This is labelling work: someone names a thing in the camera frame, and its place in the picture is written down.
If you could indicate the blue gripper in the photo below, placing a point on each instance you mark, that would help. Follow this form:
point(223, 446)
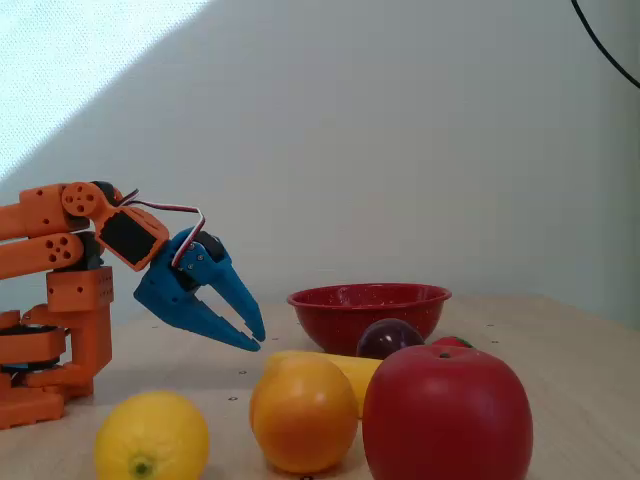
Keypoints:
point(161, 291)

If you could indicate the yellow lemon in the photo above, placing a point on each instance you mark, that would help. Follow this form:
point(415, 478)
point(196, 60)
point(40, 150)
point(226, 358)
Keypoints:
point(150, 435)

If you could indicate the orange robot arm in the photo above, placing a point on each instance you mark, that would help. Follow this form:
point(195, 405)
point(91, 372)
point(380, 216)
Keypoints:
point(75, 295)

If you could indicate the red speckled bowl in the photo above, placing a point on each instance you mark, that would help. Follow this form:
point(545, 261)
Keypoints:
point(340, 320)

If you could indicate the orange fruit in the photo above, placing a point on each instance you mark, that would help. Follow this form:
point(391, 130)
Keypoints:
point(305, 415)

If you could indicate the yellow banana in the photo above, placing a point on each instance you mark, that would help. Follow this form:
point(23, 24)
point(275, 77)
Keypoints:
point(362, 374)

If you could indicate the dark purple plum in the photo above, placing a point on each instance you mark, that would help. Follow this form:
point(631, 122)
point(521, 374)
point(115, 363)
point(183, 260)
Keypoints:
point(387, 340)

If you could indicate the red strawberry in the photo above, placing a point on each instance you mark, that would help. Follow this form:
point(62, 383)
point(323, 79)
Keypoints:
point(450, 342)

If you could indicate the red apple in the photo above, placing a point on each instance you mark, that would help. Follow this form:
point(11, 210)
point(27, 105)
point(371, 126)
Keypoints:
point(445, 415)

